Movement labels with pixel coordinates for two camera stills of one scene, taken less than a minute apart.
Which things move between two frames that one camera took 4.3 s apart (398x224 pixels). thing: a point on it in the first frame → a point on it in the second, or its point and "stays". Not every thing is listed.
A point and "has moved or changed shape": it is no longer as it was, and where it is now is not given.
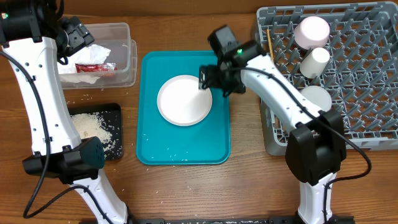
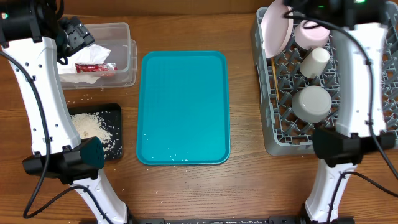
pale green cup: [314, 63] stays
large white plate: [180, 102] → [277, 28]
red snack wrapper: [96, 67] stays
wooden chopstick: [270, 45] has moved or changed shape
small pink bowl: [311, 33] stays
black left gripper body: [73, 38] stays
